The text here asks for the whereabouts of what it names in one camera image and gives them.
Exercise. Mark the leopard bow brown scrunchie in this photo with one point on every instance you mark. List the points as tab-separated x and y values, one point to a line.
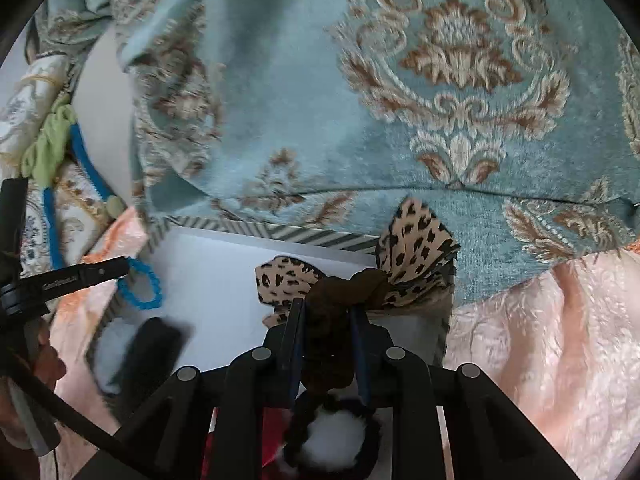
330	320

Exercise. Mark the blue damask blanket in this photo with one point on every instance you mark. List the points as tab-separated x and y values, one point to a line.
310	110

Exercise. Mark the green and blue plush toy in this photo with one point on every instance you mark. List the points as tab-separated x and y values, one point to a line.
47	150

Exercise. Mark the person's left hand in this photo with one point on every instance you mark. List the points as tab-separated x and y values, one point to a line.
52	370

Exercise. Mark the pink textured bedspread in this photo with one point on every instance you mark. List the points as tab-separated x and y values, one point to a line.
550	350

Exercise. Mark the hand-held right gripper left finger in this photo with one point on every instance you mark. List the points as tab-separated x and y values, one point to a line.
296	355

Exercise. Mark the red bow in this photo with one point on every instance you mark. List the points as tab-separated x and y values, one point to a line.
272	440

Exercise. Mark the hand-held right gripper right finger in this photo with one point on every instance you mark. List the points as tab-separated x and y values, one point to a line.
362	360

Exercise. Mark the striped shallow box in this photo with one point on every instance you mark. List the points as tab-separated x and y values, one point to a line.
215	280

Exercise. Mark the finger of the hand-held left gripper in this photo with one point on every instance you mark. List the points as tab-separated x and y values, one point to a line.
90	275

